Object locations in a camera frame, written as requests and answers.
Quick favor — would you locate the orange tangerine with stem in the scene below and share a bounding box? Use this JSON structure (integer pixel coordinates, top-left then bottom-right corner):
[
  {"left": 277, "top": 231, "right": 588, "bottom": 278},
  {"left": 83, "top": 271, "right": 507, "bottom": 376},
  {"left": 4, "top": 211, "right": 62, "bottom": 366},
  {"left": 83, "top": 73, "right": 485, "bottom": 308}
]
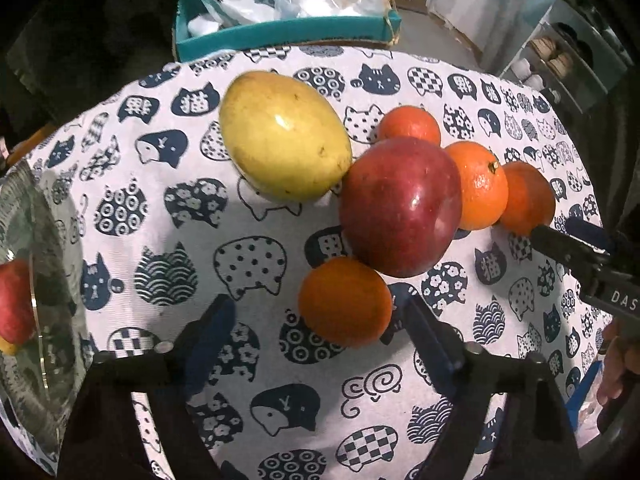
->
[{"left": 445, "top": 141, "right": 509, "bottom": 231}]

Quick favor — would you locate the large red apple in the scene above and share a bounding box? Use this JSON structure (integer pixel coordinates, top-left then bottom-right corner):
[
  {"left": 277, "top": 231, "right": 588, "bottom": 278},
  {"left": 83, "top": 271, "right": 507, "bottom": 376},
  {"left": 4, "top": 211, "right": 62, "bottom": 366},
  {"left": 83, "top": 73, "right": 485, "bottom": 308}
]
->
[{"left": 0, "top": 259, "right": 36, "bottom": 347}]

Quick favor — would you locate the orange tangerine back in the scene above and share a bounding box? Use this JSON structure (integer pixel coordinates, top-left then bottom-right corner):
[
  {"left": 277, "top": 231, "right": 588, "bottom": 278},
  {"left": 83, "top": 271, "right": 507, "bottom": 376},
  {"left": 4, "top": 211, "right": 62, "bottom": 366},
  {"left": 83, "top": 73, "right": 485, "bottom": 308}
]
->
[{"left": 378, "top": 105, "right": 442, "bottom": 145}]

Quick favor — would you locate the small orange tangerine front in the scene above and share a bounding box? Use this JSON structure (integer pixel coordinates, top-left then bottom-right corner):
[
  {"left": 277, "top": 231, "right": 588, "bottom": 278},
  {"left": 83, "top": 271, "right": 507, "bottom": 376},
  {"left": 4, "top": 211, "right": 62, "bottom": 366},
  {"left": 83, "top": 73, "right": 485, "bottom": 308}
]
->
[{"left": 297, "top": 257, "right": 393, "bottom": 347}]

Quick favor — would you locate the person's right hand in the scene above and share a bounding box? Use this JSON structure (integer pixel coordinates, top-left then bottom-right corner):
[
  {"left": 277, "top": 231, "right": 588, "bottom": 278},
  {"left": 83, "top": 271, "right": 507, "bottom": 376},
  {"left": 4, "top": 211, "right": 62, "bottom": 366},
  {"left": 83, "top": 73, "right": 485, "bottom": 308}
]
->
[{"left": 597, "top": 318, "right": 640, "bottom": 406}]

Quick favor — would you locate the green glass bowl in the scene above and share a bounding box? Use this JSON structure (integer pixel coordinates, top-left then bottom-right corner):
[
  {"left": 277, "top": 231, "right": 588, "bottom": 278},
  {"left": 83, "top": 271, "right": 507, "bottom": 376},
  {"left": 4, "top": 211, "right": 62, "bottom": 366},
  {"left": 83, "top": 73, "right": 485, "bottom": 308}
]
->
[{"left": 1, "top": 162, "right": 86, "bottom": 460}]

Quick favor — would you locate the shoe rack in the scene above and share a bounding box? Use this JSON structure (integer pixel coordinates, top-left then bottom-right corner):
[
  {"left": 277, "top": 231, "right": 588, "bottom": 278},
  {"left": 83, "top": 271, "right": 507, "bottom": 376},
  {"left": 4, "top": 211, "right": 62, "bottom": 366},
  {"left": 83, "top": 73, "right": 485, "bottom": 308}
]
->
[{"left": 500, "top": 0, "right": 634, "bottom": 116}]

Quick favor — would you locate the cat pattern tablecloth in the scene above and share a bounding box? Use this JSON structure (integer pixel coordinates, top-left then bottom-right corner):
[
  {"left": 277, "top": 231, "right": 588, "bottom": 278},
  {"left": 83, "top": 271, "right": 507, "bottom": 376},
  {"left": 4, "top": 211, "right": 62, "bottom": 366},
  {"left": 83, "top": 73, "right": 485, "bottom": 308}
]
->
[{"left": 26, "top": 47, "right": 611, "bottom": 479}]

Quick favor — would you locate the black hanging coat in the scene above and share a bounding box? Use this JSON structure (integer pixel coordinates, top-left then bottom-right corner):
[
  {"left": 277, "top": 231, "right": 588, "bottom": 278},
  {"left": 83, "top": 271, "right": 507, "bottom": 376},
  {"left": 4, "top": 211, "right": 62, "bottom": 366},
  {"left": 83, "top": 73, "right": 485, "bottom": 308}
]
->
[{"left": 1, "top": 0, "right": 178, "bottom": 130}]

